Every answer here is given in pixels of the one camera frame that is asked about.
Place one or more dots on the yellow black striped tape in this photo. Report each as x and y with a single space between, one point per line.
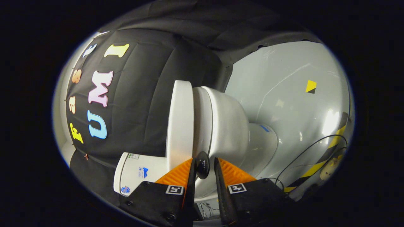
311 171

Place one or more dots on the black backdrop cloth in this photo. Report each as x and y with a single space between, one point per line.
142 94

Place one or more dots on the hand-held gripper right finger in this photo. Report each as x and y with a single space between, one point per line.
222 195

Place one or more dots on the white toilet lid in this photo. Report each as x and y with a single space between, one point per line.
180 123

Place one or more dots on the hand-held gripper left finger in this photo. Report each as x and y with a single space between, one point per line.
192 195

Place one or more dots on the yellow black square sticker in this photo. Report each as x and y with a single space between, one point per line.
311 85

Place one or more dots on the beige round object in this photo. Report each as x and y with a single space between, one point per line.
329 168

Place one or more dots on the white ceramic toilet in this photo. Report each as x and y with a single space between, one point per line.
227 126

